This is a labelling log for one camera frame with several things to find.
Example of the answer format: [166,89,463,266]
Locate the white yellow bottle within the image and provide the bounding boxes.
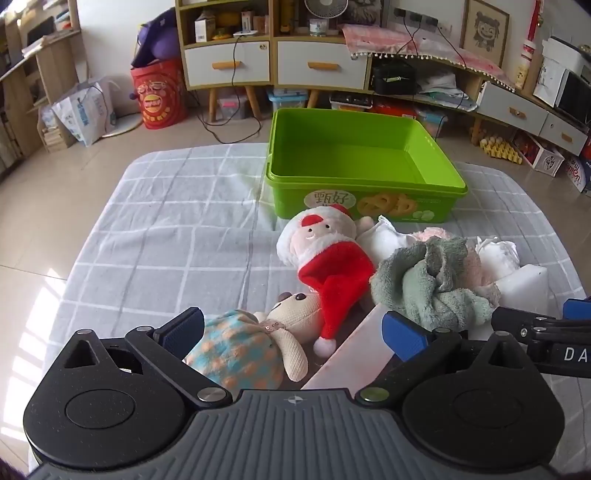
[515,39,532,90]

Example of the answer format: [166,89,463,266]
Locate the white paper bag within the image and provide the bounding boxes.
[51,78,118,147]

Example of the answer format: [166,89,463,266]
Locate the bear doll checkered dress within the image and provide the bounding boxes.
[182,292,321,392]

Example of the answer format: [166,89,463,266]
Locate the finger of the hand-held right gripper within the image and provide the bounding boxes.
[562,298,591,320]
[491,306,591,344]

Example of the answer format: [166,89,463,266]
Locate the santa plush toy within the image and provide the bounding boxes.
[276,204,377,356]

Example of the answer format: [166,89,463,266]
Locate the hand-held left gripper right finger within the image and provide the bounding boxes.
[355,310,539,408]

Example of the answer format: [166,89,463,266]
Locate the green towel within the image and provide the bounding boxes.
[369,236,497,332]

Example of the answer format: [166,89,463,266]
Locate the clear box pink label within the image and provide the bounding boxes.
[217,95,250,121]

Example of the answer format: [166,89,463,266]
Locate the red white printed box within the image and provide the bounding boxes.
[512,131,566,176]

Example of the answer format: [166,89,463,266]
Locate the white cloth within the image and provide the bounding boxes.
[475,235,522,282]
[358,215,419,265]

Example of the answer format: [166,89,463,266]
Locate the white microwave oven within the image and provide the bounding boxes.
[533,37,591,121]

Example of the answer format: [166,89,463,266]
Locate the purple plush toy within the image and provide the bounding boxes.
[131,7,178,68]

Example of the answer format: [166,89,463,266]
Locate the white foam block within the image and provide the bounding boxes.
[302,264,550,393]

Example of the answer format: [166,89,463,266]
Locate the low wooden drawer stand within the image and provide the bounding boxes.
[369,51,589,155]

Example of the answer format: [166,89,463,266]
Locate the pink towel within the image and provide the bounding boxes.
[411,227,502,301]

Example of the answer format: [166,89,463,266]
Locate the black power cable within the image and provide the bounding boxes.
[198,36,274,145]

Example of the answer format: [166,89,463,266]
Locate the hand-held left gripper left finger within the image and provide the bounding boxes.
[62,308,233,409]

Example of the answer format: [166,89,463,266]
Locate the pink fringed cloth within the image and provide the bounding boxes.
[342,23,515,90]

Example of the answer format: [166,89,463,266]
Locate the red printed bag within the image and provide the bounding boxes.
[130,60,188,130]

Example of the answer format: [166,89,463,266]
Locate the white desk fan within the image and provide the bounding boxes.
[305,0,349,38]

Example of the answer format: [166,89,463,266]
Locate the wooden bookshelf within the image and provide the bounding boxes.
[0,0,88,171]

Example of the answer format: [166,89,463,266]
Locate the wooden cabinet white drawers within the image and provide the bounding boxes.
[175,0,372,123]

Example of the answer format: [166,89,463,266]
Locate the green plastic box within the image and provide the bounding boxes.
[264,107,468,223]

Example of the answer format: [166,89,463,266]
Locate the black device box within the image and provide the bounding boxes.
[372,60,416,95]

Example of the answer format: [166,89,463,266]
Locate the blue storage box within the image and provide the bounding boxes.
[268,88,308,112]

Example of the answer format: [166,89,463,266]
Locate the framed cartoon picture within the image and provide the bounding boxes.
[459,0,510,70]

